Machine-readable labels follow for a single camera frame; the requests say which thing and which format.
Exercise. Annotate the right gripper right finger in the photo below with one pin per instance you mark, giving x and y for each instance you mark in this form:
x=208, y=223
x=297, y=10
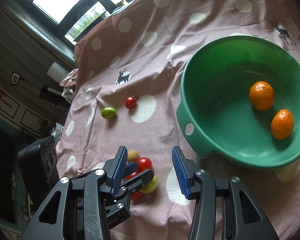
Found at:
x=242, y=216

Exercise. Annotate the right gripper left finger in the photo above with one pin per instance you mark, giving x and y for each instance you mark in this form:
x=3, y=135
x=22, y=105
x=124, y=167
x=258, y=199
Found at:
x=86, y=207

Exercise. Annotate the yellow green fruit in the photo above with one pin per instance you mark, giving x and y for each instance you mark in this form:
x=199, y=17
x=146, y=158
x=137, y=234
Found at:
x=151, y=186

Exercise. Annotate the green lime fruit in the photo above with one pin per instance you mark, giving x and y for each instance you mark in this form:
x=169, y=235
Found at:
x=108, y=112

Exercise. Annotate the orange mandarin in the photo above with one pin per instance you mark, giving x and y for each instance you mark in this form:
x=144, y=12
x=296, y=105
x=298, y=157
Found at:
x=261, y=96
x=282, y=124

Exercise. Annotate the green plastic bowl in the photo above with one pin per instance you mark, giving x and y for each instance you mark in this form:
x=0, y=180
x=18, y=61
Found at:
x=214, y=92

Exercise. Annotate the far red cherry tomato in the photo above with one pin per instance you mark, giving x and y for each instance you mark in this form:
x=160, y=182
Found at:
x=131, y=102

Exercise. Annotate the black floor lamp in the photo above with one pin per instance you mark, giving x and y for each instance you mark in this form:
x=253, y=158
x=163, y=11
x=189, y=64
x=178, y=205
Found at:
x=46, y=93

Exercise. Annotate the pink crumpled cloth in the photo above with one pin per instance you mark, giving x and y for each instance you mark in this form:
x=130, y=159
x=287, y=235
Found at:
x=70, y=80

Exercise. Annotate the pink polka dot cloth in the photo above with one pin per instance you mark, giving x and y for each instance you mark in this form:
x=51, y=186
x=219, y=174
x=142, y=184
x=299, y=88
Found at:
x=141, y=52

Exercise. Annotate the window frame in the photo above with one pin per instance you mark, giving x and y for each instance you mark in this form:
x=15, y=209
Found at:
x=70, y=20

